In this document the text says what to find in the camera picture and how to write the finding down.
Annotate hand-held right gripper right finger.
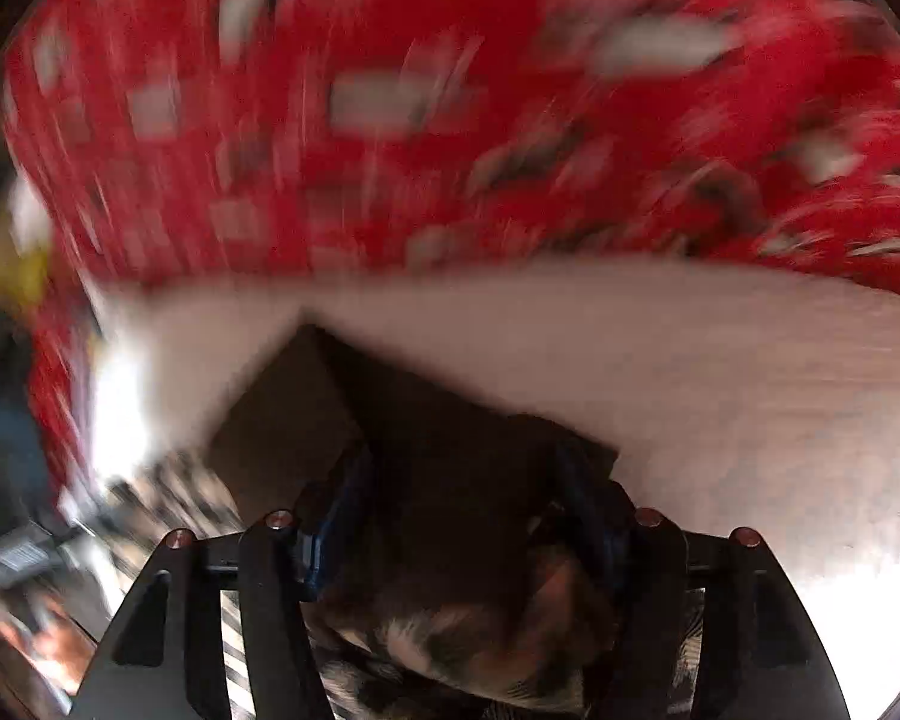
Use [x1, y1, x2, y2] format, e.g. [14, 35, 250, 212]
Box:
[555, 439, 852, 720]

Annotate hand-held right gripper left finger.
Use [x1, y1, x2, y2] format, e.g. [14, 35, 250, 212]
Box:
[71, 450, 376, 720]

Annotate black beige checkered coat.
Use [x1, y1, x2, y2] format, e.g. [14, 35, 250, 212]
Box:
[105, 322, 706, 720]

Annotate white quilted mattress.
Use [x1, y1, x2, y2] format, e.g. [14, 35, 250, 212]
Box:
[90, 255, 900, 691]

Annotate red fish-print quilt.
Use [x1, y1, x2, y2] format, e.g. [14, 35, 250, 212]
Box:
[0, 0, 900, 503]

